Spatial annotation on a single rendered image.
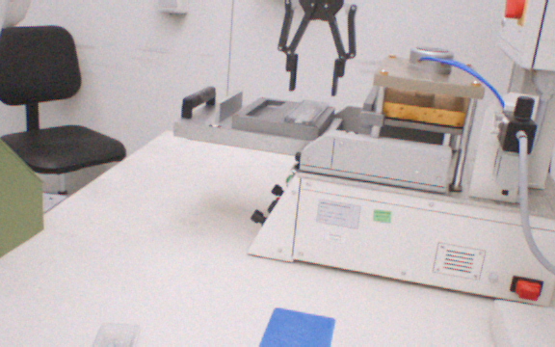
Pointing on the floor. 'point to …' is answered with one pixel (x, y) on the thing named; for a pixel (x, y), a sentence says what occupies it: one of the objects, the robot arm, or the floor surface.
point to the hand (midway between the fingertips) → (314, 78)
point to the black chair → (85, 145)
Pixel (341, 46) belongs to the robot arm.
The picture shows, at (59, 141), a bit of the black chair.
